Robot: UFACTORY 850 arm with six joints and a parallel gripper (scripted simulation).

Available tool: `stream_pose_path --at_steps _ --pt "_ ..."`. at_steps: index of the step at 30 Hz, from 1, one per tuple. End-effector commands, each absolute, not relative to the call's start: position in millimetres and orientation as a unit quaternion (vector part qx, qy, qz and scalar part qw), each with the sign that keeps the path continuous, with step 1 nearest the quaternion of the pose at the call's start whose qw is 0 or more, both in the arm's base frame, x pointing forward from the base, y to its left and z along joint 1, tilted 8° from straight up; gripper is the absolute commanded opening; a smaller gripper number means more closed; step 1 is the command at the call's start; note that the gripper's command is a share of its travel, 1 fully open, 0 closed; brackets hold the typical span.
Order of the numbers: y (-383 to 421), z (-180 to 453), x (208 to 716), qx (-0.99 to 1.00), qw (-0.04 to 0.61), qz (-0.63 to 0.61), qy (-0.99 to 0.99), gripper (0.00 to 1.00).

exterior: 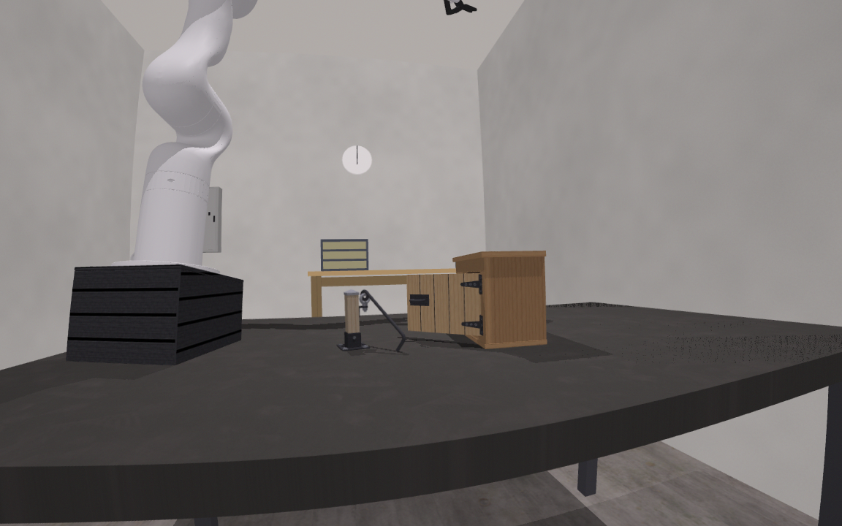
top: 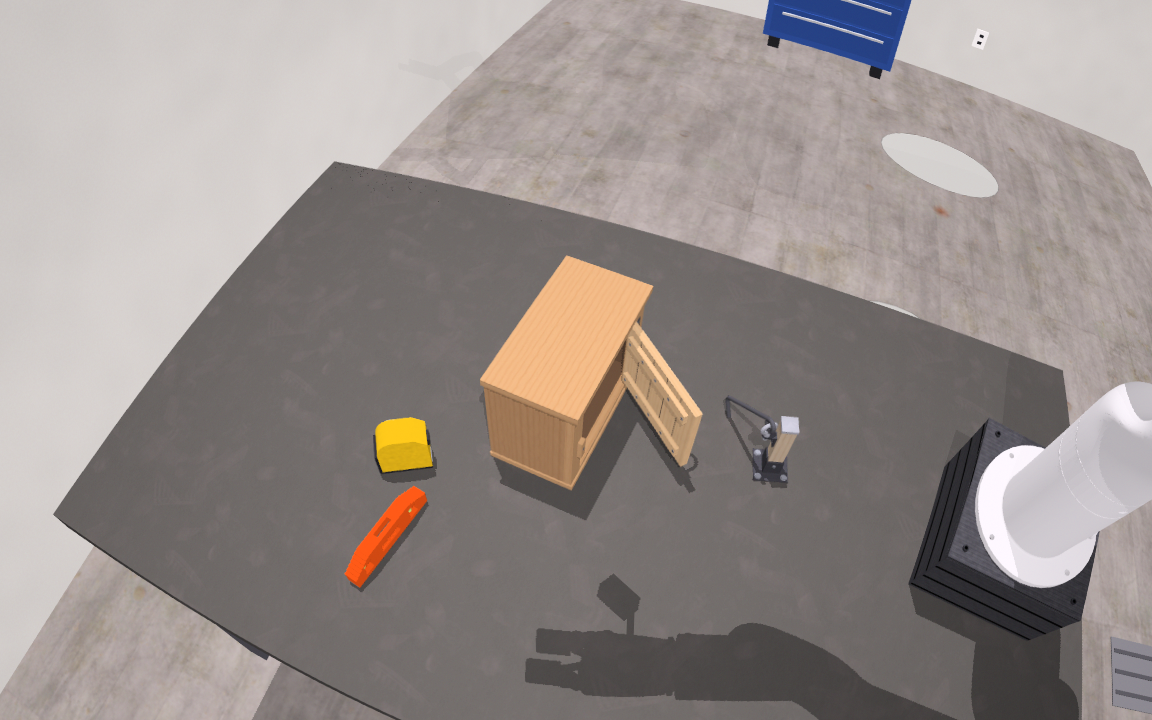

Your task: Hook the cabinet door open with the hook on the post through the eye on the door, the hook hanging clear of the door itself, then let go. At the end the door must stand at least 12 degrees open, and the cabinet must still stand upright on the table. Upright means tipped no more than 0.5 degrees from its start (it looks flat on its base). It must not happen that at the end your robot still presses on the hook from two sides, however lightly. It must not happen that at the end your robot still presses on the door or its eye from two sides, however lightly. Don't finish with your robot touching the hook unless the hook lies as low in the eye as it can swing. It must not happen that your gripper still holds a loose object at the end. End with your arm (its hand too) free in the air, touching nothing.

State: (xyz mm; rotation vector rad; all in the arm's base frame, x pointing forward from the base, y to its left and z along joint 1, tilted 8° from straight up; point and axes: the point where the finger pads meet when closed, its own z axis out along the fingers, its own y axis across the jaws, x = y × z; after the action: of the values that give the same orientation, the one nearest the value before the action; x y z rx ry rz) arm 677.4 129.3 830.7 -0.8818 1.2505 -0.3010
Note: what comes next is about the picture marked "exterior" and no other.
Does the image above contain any light wooden cabinet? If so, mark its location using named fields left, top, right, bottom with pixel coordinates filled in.
left=406, top=251, right=547, bottom=349

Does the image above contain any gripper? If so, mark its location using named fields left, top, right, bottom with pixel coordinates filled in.
left=444, top=0, right=477, bottom=15

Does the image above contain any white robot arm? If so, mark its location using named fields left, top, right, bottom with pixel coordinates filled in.
left=111, top=0, right=257, bottom=274

